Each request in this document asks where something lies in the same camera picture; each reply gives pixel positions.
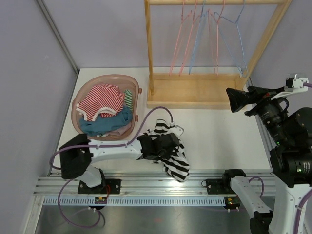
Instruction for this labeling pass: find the teal blue tank top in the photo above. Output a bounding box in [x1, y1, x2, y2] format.
[79, 106, 133, 137]

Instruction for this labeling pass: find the mauve pink tank top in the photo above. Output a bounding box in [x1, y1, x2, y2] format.
[107, 123, 132, 136]

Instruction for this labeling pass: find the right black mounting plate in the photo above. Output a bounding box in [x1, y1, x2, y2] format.
[205, 179, 235, 195]

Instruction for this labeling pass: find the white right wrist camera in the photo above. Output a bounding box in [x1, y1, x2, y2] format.
[271, 73, 312, 100]

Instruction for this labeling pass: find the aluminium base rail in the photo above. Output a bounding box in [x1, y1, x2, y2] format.
[33, 170, 276, 197]

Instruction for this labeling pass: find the green striped tank top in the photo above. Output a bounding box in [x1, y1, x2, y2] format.
[96, 89, 134, 137]

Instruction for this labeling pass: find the slotted cable duct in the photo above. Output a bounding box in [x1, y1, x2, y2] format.
[43, 196, 225, 207]

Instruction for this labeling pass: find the red striped tank top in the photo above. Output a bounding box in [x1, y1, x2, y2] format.
[76, 83, 125, 122]

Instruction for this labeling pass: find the blue wire hanger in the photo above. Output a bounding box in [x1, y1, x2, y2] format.
[188, 0, 207, 75]
[211, 0, 248, 78]

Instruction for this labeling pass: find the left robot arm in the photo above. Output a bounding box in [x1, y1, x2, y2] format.
[59, 133, 179, 194]

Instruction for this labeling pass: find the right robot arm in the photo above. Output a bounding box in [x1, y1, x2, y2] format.
[221, 86, 312, 234]

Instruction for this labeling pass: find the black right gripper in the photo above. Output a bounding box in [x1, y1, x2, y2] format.
[227, 85, 292, 146]

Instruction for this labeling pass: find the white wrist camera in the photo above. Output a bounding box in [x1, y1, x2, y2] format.
[170, 125, 184, 138]
[271, 73, 312, 100]

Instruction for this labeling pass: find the wooden clothes rack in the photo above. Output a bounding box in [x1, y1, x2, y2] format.
[144, 0, 291, 109]

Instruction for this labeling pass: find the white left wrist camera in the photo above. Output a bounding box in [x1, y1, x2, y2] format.
[170, 125, 184, 138]

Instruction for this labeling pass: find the pink plastic basin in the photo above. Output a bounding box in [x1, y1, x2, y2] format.
[71, 75, 142, 141]

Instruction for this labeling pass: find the black white striped tank top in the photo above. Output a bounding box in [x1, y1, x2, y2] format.
[137, 119, 190, 182]

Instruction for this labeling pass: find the black mounting plate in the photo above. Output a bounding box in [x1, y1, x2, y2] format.
[205, 179, 235, 195]
[78, 178, 121, 195]

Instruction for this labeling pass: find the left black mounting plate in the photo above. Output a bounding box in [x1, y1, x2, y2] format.
[78, 178, 121, 195]

